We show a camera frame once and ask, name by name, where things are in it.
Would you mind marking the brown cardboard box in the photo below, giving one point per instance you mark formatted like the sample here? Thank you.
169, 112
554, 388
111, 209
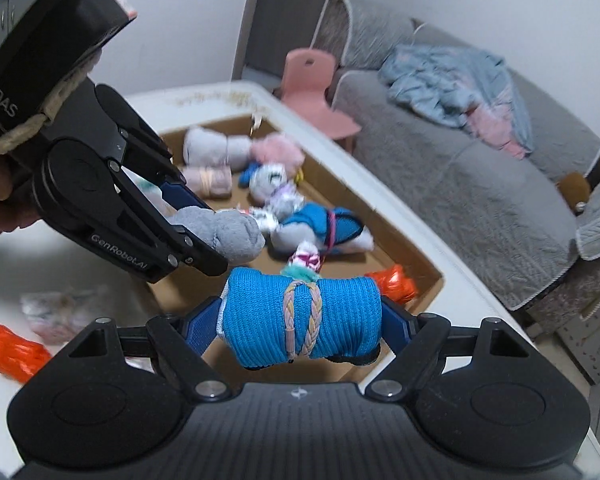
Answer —
230, 197

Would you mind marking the blue white sock bundle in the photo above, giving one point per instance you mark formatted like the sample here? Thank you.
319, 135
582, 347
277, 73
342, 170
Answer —
310, 220

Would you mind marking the floral printed cabinet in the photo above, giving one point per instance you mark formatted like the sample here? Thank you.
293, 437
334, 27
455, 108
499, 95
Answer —
590, 340

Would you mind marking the grey door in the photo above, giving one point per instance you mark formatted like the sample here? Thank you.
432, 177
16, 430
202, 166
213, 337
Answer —
290, 10

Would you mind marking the orange plastic bag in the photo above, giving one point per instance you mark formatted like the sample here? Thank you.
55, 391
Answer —
15, 355
392, 282

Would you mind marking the white patterned sock bundle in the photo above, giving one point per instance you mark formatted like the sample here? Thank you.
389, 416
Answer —
260, 217

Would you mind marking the lilac rolled sock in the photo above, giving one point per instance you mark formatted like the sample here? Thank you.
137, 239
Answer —
210, 180

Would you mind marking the pink fluffy blue knit bundle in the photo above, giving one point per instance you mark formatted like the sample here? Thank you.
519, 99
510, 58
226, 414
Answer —
280, 152

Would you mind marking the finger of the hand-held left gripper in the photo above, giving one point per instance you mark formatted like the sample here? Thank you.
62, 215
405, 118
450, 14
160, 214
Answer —
185, 197
180, 247

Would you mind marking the multicoloured striped sock bundle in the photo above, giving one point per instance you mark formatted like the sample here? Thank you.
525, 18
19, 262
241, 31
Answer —
305, 257

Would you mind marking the white lace rolled sock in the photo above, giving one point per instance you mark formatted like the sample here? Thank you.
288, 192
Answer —
267, 180

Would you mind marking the grey sock bundle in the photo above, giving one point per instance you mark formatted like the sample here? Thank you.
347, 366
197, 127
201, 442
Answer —
230, 232

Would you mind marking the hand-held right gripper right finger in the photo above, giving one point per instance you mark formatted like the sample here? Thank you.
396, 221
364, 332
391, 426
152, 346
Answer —
397, 322

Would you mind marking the person's left hand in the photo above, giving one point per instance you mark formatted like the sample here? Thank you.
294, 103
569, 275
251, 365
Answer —
0, 195

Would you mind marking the light blue blanket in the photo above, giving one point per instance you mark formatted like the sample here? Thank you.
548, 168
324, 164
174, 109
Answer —
430, 85

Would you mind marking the brown plush toy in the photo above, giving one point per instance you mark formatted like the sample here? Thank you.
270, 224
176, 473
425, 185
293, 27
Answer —
572, 187

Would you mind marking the pink plastic chair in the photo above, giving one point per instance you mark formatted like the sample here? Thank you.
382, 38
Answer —
310, 90

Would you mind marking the grey sofa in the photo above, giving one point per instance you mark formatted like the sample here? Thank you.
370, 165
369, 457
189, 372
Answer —
455, 175

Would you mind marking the white patterned cloth bundle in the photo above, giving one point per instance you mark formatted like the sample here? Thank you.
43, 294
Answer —
60, 315

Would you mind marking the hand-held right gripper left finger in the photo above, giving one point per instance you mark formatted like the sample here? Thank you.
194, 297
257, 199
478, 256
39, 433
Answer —
202, 322

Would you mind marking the dark grey cabinet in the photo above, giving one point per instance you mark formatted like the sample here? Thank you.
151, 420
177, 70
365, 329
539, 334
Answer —
0, 25

